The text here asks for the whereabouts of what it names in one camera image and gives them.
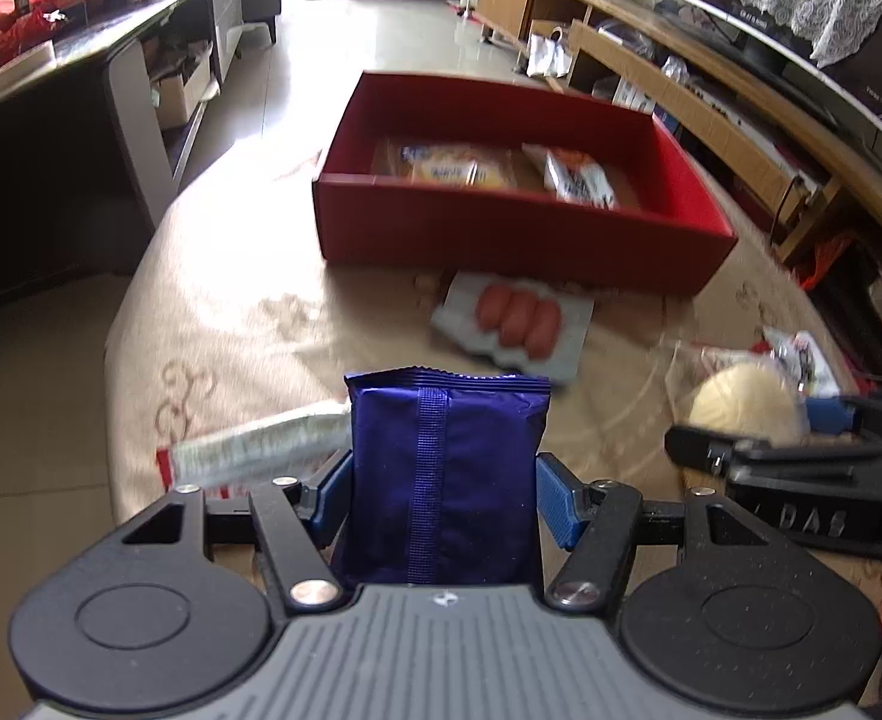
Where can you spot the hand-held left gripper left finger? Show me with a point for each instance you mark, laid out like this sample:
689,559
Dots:
332,489

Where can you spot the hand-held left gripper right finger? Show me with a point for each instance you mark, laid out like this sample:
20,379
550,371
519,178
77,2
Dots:
557,496

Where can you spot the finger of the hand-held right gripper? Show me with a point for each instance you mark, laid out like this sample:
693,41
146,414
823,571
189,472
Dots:
831,414
700,448

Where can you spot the round bun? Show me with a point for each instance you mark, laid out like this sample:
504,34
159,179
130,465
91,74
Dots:
741,405

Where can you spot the white red label snack packet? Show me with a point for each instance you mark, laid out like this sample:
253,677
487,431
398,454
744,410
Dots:
261,442

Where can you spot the blue foil snack packet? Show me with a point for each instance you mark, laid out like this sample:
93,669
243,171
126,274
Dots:
441,480

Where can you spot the vacuum-packed sausage packet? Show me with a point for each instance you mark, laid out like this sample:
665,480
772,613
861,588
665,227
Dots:
516,315

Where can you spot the red cardboard box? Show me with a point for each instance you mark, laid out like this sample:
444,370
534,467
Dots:
486,232

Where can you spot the orange plastic bag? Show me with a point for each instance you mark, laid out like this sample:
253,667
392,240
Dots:
823,262

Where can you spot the beige patterned tablecloth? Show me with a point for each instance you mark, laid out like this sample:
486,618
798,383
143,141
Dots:
261,315

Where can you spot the white orange snack packet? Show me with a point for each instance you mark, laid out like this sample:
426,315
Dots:
576,180

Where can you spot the wooden television stand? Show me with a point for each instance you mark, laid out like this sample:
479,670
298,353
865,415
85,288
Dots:
711,120

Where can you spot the yellow blue snack packet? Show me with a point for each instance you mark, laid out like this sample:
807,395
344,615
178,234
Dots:
441,169

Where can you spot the black curved television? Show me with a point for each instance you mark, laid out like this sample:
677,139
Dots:
786,67

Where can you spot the blue white box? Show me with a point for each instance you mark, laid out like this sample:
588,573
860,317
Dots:
632,97

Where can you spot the white paper bag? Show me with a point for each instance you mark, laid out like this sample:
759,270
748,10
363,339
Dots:
550,52

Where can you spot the open cardboard box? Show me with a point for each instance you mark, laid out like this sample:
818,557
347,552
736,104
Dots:
178,94

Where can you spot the dark glossy side table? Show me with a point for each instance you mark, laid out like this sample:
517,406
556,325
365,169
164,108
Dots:
73,52

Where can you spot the white tape roll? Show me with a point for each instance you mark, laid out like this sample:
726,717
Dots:
21,64

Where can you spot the red plastic bag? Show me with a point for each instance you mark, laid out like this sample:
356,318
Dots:
6,34

